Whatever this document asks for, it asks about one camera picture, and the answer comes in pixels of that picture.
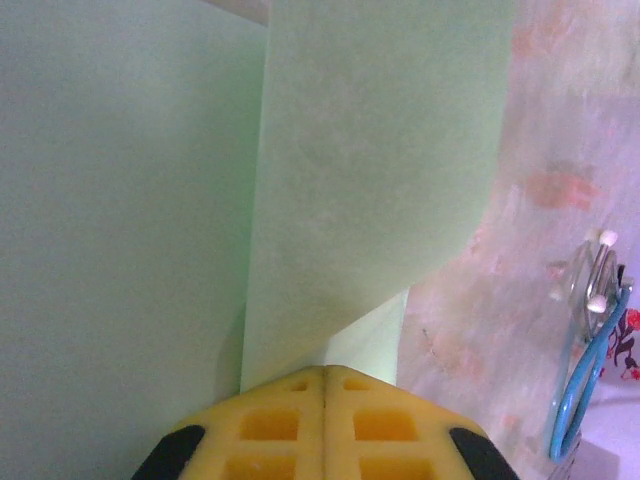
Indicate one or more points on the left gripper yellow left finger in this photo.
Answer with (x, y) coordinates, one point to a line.
(270, 435)

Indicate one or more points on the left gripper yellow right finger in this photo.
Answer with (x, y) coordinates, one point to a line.
(390, 435)

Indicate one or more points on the light green paper sheet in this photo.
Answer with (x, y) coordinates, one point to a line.
(125, 200)

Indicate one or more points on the metal clip with white tips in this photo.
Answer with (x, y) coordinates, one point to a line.
(595, 270)

